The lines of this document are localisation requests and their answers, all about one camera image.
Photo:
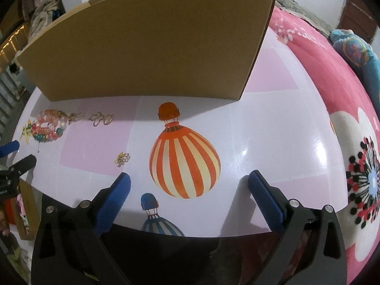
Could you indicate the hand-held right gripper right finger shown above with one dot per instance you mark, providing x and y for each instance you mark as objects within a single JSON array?
[{"x": 267, "y": 204}]

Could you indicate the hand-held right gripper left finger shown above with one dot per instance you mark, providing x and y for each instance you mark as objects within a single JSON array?
[{"x": 115, "y": 204}]

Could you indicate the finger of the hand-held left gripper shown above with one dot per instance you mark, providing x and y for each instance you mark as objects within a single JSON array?
[
  {"x": 9, "y": 149},
  {"x": 20, "y": 166}
]

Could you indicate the gold hoop earring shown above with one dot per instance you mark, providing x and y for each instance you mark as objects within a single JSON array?
[
  {"x": 103, "y": 120},
  {"x": 94, "y": 122}
]

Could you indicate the brown cardboard box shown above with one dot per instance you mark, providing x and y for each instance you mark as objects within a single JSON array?
[{"x": 148, "y": 50}]

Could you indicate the cartoon print cardboard box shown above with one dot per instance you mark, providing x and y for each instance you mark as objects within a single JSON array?
[{"x": 25, "y": 213}]

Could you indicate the cluttered wooden shelf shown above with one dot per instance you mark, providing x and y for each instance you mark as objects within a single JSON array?
[{"x": 9, "y": 44}]

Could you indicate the pink floral blanket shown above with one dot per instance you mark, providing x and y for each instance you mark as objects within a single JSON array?
[{"x": 311, "y": 74}]

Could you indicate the pile of pale clothes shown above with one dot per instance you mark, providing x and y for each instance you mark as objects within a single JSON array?
[{"x": 44, "y": 14}]

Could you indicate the blue printed blanket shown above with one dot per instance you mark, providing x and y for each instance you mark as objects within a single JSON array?
[{"x": 359, "y": 56}]

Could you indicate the grey blanket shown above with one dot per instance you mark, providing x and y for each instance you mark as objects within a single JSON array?
[{"x": 302, "y": 12}]

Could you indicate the brown wooden door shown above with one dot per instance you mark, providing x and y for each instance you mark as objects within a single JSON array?
[{"x": 357, "y": 17}]

